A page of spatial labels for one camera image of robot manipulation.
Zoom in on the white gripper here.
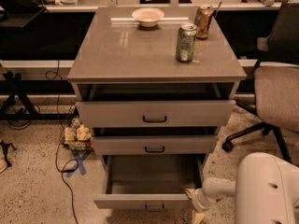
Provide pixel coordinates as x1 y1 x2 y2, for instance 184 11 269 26
185 189 217 224

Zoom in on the grey bottom drawer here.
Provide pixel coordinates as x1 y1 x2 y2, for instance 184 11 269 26
94 154 202 211

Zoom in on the grey drawer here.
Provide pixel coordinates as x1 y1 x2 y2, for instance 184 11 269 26
92 135 218 155
76 100 235 128
94 154 202 211

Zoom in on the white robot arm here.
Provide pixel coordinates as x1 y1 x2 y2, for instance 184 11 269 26
186 152 299 224

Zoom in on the grey top drawer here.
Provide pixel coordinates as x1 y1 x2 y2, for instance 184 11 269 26
76 100 235 128

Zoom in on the grey drawer cabinet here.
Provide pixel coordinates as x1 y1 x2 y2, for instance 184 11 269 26
67 6 248 173

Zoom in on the grey middle drawer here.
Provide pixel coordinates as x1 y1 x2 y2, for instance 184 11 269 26
92 135 218 155

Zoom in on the blue tape cross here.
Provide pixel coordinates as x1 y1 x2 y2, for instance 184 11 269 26
65 150 92 177

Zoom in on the crumpled snack bags pile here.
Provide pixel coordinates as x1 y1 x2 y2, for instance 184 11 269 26
63 118 93 151

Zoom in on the office chair with beige seat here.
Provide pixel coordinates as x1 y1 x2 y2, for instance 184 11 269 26
222 0 299 162

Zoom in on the green soda can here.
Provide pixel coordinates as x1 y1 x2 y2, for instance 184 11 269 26
176 23 197 62

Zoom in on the brown soda can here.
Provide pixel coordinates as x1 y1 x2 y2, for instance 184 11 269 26
194 5 214 39

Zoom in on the white bowl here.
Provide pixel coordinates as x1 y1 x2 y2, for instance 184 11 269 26
132 7 164 28

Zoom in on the black straw stick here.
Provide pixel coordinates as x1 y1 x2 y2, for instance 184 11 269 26
214 1 222 20

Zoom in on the black tripod foot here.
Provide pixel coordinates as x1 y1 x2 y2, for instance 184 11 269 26
0 140 17 167

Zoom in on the black floor cable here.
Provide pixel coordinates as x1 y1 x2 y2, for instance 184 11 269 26
45 59 79 224

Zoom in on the black stand frame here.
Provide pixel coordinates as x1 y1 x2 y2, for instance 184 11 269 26
0 71 78 120

